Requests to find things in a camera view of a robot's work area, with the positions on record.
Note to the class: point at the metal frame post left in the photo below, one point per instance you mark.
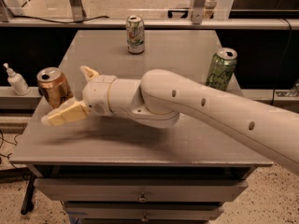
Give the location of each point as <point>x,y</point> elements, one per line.
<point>78,11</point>

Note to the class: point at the metal frame post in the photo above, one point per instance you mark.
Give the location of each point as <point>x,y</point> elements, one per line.
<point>78,11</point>
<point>197,7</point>

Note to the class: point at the grey drawer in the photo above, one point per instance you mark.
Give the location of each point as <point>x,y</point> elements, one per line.
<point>141,190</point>
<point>144,211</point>

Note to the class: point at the grey cabinet with drawers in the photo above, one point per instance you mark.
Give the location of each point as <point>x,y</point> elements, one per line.
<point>109,148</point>

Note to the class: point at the top grey drawer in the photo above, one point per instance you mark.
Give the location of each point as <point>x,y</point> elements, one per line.
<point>141,190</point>

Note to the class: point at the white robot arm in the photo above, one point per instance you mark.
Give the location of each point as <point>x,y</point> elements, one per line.
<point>159,97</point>

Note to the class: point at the white pump bottle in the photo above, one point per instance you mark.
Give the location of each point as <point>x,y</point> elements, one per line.
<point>16,81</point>

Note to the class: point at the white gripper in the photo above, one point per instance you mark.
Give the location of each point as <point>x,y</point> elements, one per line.
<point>95,94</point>

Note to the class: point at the orange soda can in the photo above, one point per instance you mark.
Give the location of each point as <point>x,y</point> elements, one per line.
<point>54,86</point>

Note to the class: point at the white green 7up can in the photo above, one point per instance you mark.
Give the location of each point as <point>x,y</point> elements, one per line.
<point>135,34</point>

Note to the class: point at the metal frame post right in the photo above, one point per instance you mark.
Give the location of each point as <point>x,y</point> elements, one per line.
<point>197,7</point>

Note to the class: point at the green soda can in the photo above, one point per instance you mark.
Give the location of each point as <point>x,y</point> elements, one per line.
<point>221,68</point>

